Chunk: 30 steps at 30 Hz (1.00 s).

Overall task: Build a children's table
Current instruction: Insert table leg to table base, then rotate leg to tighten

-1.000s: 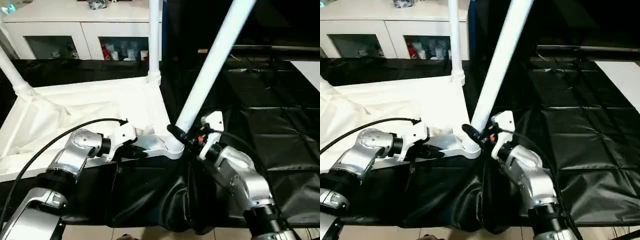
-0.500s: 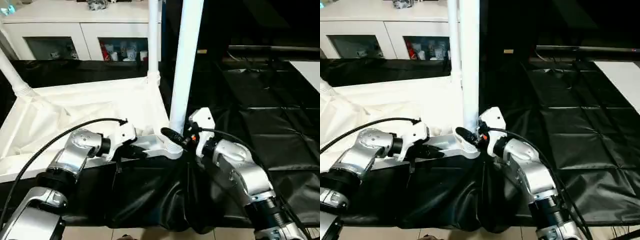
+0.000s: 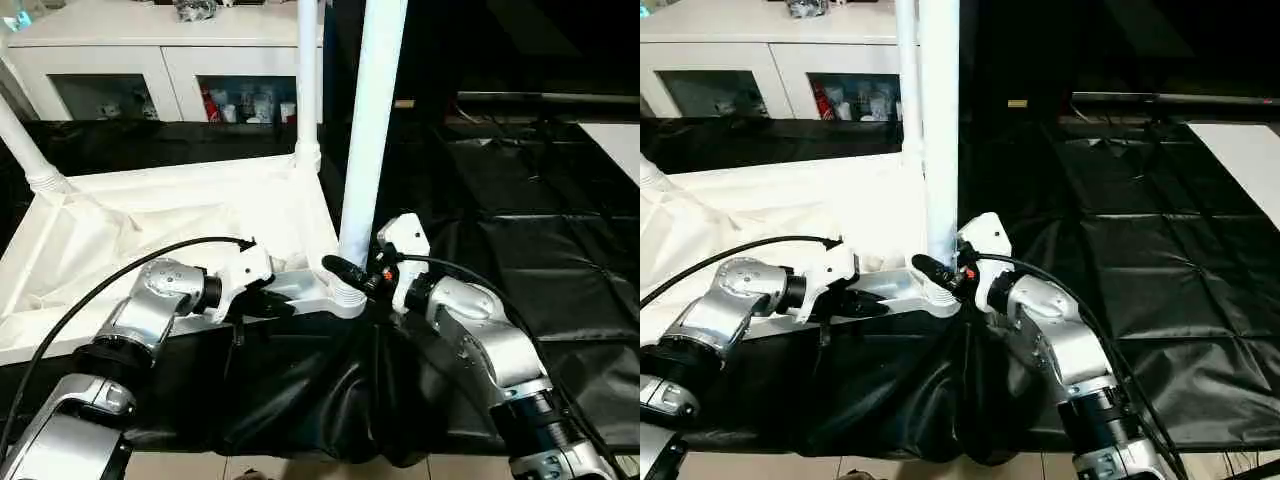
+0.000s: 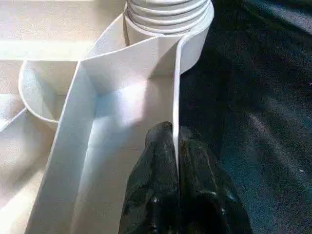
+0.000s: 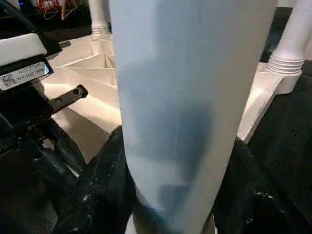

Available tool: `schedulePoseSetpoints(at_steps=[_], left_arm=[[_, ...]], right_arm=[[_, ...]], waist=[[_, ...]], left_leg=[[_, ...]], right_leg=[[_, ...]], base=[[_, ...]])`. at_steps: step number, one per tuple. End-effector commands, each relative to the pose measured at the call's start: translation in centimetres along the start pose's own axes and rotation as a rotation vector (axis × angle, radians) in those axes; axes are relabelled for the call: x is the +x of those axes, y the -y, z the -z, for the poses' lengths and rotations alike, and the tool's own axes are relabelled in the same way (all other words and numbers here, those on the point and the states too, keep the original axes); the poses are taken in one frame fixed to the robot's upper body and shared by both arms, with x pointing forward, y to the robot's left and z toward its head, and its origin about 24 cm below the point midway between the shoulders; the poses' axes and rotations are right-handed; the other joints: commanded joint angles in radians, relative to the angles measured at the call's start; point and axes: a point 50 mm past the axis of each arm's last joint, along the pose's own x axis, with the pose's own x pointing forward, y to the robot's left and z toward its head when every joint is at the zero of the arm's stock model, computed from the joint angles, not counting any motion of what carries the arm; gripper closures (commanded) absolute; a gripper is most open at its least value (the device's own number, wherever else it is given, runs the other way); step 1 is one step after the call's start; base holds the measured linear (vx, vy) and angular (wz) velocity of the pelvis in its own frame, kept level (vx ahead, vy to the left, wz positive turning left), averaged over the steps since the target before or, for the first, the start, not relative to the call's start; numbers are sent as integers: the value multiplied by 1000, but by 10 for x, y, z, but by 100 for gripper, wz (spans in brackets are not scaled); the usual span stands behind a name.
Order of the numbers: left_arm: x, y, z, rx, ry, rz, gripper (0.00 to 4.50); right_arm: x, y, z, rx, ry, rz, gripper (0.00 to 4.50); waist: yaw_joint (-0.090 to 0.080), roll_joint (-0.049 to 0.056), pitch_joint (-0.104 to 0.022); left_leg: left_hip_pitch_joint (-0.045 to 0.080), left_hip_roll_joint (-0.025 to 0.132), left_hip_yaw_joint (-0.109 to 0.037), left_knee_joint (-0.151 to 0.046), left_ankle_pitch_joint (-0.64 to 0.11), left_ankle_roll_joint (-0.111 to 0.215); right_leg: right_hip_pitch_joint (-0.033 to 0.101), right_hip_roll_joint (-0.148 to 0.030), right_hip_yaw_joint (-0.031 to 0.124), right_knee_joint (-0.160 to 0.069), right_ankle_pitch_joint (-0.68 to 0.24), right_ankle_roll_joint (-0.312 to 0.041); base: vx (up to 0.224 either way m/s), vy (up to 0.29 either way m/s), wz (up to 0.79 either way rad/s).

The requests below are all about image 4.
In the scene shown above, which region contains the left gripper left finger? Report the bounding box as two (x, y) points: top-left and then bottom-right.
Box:
(118, 122), (179, 234)

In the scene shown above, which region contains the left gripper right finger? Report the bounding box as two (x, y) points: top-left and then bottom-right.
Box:
(176, 126), (254, 234)

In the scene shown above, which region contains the white plastic table top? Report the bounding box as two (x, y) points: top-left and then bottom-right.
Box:
(0, 0), (215, 234)

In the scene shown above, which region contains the white plastic table leg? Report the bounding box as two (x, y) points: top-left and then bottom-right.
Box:
(124, 0), (213, 36)

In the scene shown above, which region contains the black plastic mat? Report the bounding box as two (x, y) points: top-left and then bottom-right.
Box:
(176, 0), (312, 234)

